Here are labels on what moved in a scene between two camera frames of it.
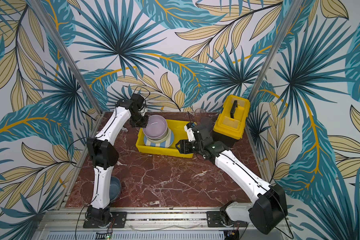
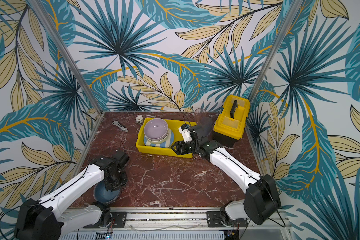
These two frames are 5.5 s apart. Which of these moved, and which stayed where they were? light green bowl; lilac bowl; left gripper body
Moved: left gripper body
Stayed: light green bowl; lilac bowl
